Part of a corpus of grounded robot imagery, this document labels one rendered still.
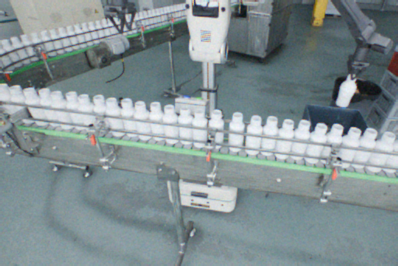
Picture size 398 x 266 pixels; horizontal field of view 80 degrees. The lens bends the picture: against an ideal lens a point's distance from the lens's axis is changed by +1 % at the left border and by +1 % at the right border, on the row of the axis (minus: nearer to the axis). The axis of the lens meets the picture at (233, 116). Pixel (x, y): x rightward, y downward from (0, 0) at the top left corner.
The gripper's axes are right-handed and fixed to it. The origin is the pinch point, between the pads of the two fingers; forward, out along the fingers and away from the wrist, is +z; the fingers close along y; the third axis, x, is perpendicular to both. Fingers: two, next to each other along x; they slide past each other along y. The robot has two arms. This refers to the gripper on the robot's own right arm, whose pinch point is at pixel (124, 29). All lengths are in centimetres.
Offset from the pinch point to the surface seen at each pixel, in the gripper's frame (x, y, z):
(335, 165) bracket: 84, 27, 31
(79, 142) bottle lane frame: -19, 21, 44
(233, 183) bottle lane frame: 49, 21, 55
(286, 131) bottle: 67, 18, 26
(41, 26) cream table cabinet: -272, -230, 75
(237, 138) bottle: 49, 18, 32
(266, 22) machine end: 57, -346, 66
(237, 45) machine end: 7, -362, 115
